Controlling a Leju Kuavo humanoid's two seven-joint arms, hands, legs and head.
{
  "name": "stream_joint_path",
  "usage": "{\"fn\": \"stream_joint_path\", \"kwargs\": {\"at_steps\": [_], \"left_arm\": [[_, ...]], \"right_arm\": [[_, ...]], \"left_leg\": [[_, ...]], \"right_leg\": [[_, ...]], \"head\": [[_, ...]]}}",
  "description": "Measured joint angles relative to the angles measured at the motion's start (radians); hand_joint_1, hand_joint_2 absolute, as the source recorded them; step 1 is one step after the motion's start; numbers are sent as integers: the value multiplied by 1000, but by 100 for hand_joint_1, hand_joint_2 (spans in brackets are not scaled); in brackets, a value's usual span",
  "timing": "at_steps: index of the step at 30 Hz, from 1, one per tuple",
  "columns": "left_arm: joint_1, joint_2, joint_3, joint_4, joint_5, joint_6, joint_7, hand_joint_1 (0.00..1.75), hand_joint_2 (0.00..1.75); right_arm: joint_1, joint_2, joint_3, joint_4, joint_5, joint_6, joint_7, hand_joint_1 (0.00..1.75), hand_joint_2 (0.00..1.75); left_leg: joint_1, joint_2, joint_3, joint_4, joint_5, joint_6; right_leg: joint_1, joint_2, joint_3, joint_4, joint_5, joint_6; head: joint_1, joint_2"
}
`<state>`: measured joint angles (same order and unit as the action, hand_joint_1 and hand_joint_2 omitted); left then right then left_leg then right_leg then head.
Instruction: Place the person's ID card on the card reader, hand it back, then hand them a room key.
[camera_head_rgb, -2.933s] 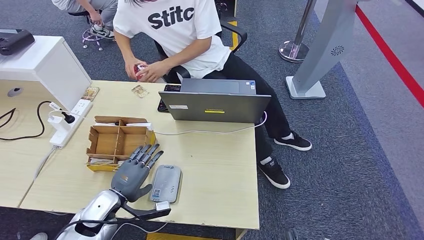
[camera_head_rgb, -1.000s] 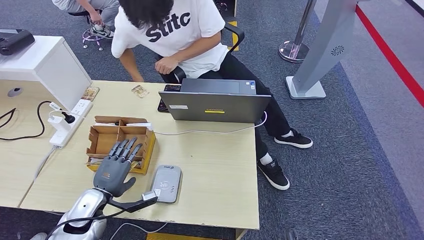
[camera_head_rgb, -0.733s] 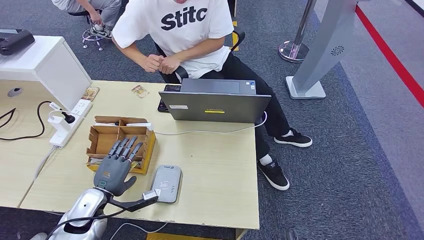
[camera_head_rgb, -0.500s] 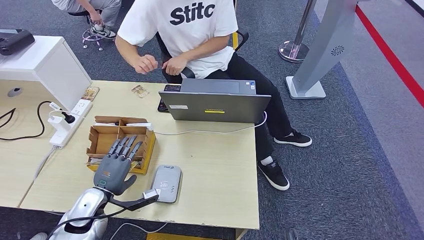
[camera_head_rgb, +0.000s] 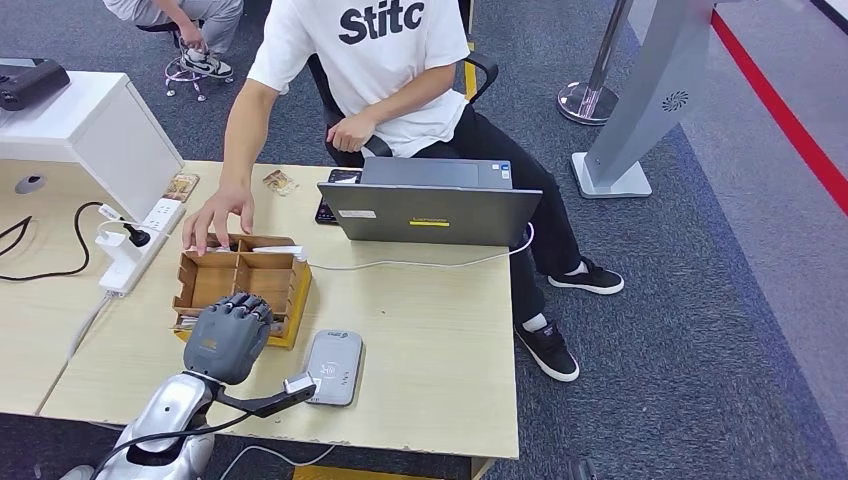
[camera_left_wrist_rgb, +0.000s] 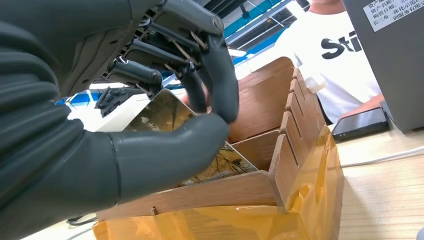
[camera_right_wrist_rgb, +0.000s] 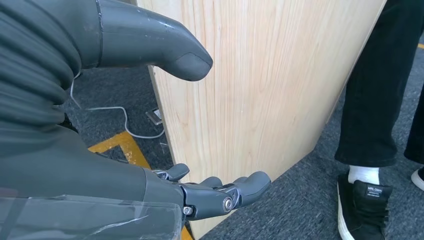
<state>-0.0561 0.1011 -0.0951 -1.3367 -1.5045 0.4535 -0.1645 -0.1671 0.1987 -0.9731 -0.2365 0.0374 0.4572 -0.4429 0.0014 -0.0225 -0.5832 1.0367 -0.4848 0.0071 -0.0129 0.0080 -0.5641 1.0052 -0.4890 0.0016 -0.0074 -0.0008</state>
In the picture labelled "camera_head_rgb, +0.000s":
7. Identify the person's left hand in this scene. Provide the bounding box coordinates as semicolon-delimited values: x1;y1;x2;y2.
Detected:
325;113;378;154

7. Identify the grey laptop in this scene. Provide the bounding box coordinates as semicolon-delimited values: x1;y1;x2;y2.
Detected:
317;156;545;248

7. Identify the brown patterned card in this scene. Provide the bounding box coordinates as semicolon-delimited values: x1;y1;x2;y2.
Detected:
162;173;201;203

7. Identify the white laptop charging cable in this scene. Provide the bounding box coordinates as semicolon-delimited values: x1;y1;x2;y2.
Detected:
307;222;537;273

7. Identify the black smartphone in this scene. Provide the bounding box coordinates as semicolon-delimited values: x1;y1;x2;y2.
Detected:
315;168;364;227

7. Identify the white charger adapter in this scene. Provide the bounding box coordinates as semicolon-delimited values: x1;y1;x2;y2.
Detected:
95;221;137;264

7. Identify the chrome stanchion post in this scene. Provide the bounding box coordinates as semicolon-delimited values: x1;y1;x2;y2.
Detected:
556;0;637;127

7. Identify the yellow board under desk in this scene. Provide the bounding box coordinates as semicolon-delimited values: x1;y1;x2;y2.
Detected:
292;464;432;480

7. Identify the white cabinet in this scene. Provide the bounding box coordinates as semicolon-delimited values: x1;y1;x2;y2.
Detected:
0;70;186;224

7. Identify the person's right hand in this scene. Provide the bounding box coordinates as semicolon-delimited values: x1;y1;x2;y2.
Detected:
181;185;256;258

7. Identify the person on stool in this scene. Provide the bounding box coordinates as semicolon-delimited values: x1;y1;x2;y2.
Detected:
103;0;244;79

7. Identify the white power strip cord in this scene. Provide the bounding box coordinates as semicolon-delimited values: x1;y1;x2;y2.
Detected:
66;294;115;362

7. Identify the black plug with cable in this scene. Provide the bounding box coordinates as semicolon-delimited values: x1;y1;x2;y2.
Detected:
0;201;152;283

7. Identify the white power strip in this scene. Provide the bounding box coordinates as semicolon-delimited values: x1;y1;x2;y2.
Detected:
99;197;187;297

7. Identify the patterned ID card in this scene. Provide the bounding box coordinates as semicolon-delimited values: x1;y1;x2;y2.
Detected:
262;169;297;197

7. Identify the thin black cable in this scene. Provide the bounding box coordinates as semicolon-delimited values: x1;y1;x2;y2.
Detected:
0;215;34;260

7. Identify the wooden card organizer box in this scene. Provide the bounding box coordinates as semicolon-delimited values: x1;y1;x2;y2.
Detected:
172;231;314;350

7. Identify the grey kiosk stand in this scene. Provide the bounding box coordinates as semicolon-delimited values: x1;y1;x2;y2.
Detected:
570;0;720;200

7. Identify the white cards wide stack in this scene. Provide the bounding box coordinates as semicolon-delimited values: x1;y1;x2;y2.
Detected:
252;245;308;261

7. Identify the grey card reader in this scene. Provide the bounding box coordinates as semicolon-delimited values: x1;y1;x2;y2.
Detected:
305;329;365;407

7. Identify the chrome stool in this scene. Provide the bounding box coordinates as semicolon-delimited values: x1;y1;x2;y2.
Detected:
135;19;234;103

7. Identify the white cable under desk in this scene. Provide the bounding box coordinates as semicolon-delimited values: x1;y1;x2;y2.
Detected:
218;443;338;480

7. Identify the black desktop device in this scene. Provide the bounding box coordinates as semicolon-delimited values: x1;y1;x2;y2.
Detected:
0;57;71;112

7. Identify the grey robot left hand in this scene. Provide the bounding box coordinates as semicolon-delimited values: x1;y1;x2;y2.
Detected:
183;292;274;387

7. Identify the black office chair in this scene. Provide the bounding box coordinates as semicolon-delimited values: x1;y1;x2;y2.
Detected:
307;51;499;168

